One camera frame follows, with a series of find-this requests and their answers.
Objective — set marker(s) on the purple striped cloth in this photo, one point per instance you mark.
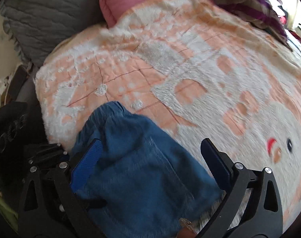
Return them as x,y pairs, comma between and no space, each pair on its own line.
260,14

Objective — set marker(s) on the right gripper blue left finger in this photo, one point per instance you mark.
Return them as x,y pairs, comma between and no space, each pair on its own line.
83,166

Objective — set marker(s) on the orange white bear blanket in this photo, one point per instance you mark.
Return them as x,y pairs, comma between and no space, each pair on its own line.
196,71

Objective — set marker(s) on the blue pants with lace trim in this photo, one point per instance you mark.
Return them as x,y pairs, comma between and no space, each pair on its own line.
144,178

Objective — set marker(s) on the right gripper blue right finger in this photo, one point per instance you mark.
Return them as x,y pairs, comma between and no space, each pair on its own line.
219,164

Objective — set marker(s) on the pile of clothes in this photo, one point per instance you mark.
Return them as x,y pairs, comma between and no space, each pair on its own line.
289,12

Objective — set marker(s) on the grey quilted headboard cushion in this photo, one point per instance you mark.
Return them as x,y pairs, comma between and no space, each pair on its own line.
38,26

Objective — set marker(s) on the right hand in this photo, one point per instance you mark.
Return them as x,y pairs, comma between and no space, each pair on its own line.
187,230

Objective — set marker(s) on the green left sleeve forearm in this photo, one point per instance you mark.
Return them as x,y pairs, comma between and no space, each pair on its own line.
9,215

